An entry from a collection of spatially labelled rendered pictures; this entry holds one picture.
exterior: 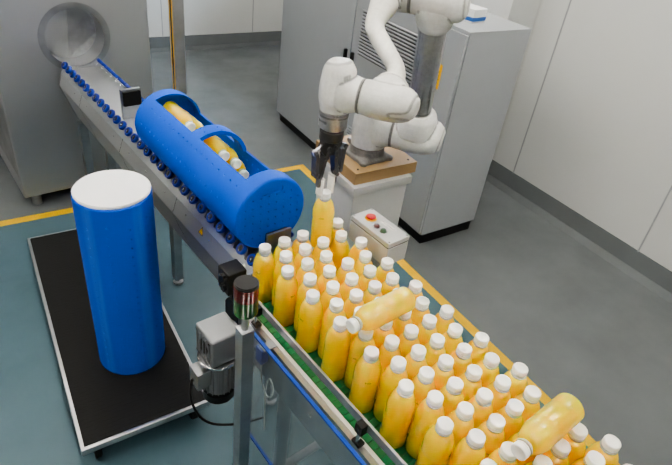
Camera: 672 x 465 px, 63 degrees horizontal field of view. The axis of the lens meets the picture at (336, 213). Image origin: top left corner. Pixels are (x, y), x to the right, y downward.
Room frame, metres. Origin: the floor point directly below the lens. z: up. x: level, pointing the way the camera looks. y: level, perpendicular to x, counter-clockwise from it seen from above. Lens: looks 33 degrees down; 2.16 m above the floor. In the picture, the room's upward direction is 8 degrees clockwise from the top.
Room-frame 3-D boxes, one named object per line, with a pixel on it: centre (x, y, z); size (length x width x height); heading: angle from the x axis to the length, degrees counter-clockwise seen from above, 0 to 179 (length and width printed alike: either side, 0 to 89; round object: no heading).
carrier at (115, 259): (1.70, 0.84, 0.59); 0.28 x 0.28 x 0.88
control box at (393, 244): (1.60, -0.16, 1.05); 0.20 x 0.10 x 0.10; 43
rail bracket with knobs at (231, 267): (1.38, 0.31, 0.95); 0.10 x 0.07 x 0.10; 133
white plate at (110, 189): (1.70, 0.84, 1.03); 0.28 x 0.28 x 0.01
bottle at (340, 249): (1.50, -0.03, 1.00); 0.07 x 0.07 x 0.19
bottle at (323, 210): (1.52, 0.04, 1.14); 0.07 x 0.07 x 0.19
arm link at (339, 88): (1.52, 0.03, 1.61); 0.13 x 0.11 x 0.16; 75
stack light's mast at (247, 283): (1.02, 0.20, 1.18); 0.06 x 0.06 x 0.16
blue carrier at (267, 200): (1.90, 0.52, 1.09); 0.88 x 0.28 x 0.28; 43
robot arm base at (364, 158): (2.23, -0.09, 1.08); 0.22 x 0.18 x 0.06; 40
